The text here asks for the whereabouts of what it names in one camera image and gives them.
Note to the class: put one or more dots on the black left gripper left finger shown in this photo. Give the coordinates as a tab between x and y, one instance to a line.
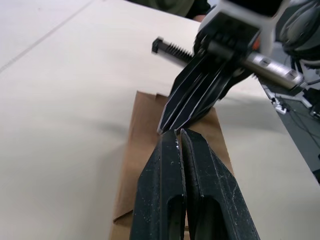
152	187

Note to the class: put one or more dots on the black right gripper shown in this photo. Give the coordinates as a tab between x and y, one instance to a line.
225	37

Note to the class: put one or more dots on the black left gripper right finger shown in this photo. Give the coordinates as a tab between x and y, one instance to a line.
220	200

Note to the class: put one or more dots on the brown cardboard box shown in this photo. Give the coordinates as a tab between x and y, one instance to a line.
145	150

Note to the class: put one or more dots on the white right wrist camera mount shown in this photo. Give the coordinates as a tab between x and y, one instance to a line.
250	10

